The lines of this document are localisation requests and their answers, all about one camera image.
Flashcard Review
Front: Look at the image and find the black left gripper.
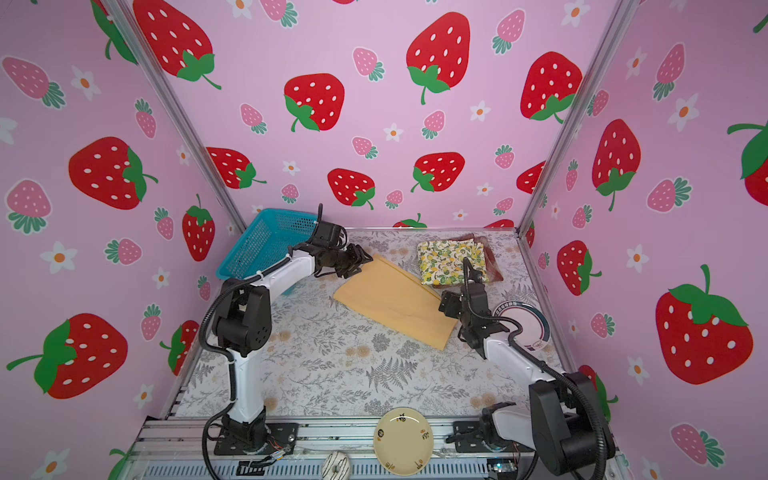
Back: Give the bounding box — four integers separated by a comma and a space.
327, 243, 373, 278

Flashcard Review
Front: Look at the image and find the red plaid skirt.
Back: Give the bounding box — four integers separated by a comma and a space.
455, 233, 504, 283

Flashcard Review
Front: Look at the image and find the lemon print skirt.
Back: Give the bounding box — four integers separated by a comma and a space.
417, 240, 489, 286

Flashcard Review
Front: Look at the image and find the tan skirt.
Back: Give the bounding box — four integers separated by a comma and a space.
333, 255, 457, 351

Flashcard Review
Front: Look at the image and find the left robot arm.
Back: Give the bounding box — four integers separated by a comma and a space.
199, 218, 373, 441

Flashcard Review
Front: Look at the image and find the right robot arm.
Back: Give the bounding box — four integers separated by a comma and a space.
439, 282, 616, 479

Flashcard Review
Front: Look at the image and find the teal plastic basket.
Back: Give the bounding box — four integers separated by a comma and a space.
217, 209, 317, 299

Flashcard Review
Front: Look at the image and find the pink plate with teal rim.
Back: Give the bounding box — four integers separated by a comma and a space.
493, 301, 551, 352

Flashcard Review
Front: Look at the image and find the cream plate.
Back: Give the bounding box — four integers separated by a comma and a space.
373, 407, 434, 477

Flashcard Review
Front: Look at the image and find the chocolate drizzled donut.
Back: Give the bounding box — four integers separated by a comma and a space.
321, 451, 351, 480

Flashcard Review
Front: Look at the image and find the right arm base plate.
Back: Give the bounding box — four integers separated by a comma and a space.
445, 420, 534, 454

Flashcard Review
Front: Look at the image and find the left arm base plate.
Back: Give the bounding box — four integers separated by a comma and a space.
214, 422, 299, 457

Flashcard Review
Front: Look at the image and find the aluminium frame rail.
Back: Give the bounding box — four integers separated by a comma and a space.
117, 417, 551, 479

